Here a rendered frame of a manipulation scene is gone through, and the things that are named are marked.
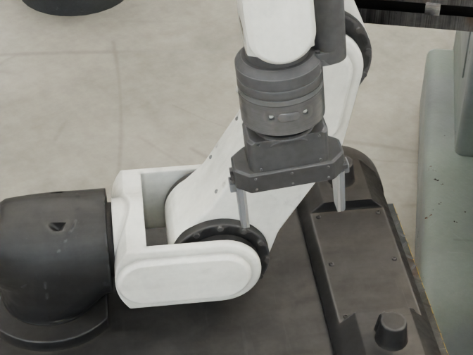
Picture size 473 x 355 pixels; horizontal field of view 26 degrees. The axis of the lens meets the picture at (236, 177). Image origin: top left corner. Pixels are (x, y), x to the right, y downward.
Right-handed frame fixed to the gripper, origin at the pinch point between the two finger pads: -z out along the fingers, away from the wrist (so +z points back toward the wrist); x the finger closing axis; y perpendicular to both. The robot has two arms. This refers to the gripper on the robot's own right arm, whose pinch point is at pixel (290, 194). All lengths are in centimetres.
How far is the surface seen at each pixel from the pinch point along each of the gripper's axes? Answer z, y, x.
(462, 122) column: -68, 99, 54
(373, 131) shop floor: -94, 138, 42
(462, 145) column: -74, 99, 54
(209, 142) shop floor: -89, 139, -3
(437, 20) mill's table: -13, 53, 33
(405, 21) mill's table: -13, 55, 28
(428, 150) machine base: -77, 103, 47
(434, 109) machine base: -76, 118, 53
